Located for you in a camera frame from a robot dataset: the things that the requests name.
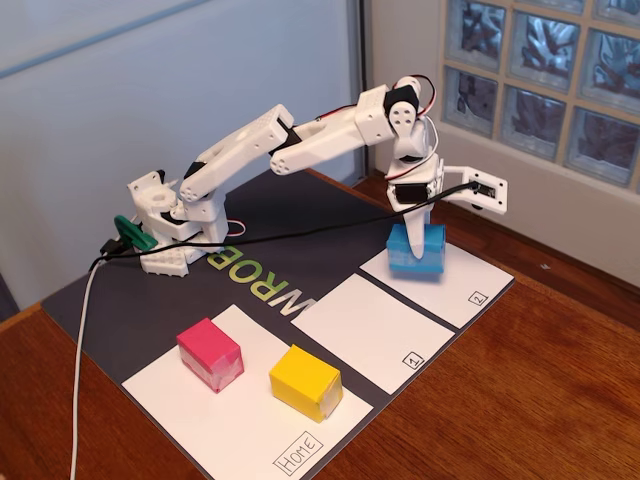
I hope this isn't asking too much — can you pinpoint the white paper sheet marked home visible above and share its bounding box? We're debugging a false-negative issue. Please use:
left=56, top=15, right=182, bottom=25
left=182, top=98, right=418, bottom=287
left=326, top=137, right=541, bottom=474
left=121, top=303, right=375, bottom=480

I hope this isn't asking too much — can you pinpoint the dark grey mat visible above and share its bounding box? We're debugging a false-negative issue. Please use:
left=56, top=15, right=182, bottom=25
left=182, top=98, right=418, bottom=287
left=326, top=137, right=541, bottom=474
left=40, top=158, right=516, bottom=480

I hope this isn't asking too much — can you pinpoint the green clamp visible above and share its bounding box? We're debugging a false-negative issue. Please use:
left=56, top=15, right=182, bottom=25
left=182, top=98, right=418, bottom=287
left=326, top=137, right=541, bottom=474
left=113, top=214, right=160, bottom=253

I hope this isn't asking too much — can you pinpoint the black cable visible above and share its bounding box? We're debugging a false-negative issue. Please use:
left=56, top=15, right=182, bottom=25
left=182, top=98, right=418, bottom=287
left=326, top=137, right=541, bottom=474
left=84, top=180, right=481, bottom=274

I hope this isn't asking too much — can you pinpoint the aluminium door frame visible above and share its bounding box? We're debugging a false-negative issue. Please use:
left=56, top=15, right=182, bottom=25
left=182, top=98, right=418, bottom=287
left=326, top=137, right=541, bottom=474
left=346, top=0, right=374, bottom=181

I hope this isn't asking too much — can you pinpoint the white cable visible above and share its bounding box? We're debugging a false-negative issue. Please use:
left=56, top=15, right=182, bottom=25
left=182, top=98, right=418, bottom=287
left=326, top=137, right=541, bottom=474
left=68, top=267, right=99, bottom=480

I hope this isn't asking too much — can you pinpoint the red white black servo wire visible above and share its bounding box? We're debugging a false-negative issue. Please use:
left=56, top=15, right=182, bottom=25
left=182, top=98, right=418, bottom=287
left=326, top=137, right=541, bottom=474
left=314, top=74, right=442, bottom=184

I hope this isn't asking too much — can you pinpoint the yellow box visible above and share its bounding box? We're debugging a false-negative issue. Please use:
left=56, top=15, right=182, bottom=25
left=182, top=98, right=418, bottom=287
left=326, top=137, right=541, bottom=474
left=268, top=344, right=345, bottom=424

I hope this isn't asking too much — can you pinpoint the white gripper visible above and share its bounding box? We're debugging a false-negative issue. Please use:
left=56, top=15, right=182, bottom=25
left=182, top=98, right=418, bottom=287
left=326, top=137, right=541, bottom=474
left=385, top=154, right=446, bottom=260

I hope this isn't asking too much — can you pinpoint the white paper sheet marked 2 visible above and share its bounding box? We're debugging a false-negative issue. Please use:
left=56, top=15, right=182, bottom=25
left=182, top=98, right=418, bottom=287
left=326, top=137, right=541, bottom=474
left=359, top=226, right=515, bottom=330

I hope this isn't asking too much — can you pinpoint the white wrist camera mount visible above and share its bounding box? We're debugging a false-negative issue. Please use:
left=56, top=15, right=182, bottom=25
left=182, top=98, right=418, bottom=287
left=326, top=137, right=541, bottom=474
left=442, top=165, right=509, bottom=215

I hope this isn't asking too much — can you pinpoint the blue box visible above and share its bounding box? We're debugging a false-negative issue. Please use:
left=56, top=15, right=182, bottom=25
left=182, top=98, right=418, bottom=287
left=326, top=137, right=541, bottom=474
left=385, top=223, right=447, bottom=275

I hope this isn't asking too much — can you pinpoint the pink box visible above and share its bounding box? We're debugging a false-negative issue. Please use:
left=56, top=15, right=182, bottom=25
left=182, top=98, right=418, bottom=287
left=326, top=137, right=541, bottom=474
left=175, top=317, right=246, bottom=394

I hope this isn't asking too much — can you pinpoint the glass block window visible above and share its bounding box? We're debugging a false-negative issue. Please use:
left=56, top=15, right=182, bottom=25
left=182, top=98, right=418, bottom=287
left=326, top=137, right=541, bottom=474
left=439, top=0, right=640, bottom=194

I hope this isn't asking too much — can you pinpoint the white paper sheet marked 1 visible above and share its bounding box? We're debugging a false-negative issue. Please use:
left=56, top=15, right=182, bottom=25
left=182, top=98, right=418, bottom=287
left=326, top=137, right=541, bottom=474
left=290, top=273, right=456, bottom=396

